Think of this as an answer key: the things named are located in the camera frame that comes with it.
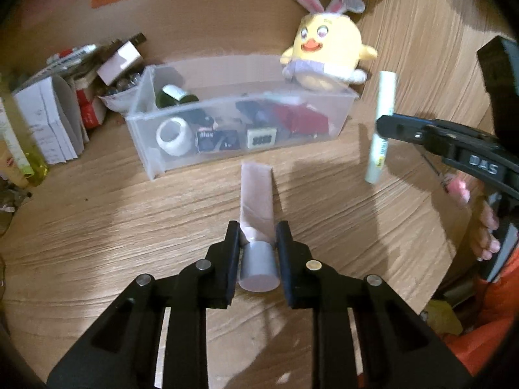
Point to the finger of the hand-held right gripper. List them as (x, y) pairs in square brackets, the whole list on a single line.
[(401, 127)]

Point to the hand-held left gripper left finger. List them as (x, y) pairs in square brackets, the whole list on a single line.
[(227, 267)]

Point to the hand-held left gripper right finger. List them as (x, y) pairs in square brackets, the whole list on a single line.
[(290, 267)]

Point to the light green stick tube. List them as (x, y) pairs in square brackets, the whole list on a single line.
[(385, 93)]

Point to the pale cosmetic squeeze tube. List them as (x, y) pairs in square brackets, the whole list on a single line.
[(255, 194)]

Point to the red foil packet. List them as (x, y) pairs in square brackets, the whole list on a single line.
[(300, 119)]

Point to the small black cardboard box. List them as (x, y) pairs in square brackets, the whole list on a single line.
[(217, 140)]

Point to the white tape roll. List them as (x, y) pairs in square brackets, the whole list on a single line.
[(172, 137)]

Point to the small black bottle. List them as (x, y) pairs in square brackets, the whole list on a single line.
[(202, 120)]

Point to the olive green glass bottle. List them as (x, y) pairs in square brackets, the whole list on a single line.
[(174, 96)]

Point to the clear plastic bin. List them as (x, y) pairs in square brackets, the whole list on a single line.
[(219, 77)]

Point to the person's right hand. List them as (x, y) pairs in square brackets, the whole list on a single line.
[(484, 231)]

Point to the pink glass trinket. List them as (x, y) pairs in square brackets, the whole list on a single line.
[(457, 188)]

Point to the yellow chick plush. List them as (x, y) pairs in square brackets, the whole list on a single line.
[(328, 40)]

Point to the yellow soft toy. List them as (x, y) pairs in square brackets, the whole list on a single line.
[(444, 317)]

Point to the person's orange clothing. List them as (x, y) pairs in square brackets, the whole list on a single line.
[(486, 340)]

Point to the white bowl with marbles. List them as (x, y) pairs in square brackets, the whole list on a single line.
[(119, 97)]

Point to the red cardboard box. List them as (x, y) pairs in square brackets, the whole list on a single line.
[(91, 109)]

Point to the yellow-green spray bottle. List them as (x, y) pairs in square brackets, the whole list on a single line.
[(30, 162)]

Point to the small white cardboard box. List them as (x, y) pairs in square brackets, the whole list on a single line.
[(119, 63)]

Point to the small yellow tube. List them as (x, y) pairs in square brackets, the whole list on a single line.
[(8, 166)]

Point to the red white marker pen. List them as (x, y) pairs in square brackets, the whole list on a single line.
[(73, 53)]

